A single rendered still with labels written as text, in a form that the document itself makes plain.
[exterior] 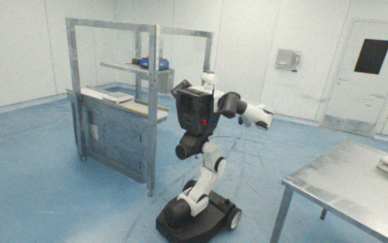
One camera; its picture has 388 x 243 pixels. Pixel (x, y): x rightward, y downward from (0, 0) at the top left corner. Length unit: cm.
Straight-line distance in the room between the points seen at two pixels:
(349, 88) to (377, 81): 45
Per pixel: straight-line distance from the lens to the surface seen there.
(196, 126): 147
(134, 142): 245
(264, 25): 530
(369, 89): 550
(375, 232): 138
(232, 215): 212
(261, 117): 150
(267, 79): 532
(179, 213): 184
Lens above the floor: 159
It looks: 21 degrees down
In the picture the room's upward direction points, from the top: 5 degrees clockwise
